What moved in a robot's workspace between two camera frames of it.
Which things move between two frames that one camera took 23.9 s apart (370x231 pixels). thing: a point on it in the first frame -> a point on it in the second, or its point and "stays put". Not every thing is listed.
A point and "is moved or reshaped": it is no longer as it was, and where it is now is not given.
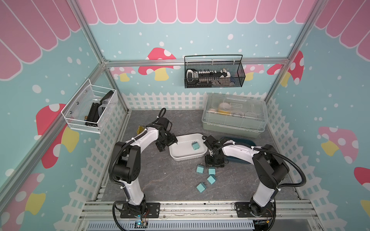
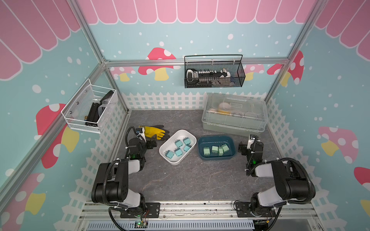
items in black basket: (208, 78) stays put
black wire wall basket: (214, 70) stays put
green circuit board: (140, 224) stays put
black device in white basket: (93, 115) stays put
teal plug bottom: (201, 187) -> (169, 154)
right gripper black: (219, 164) -> (245, 147)
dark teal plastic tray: (237, 160) is moved or reshaped
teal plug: (211, 179) -> (178, 151)
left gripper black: (172, 139) -> (150, 146)
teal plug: (212, 171) -> (187, 147)
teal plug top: (195, 145) -> (187, 141)
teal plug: (200, 169) -> (178, 143)
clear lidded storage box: (238, 114) stays put
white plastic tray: (188, 147) is moved or reshaped
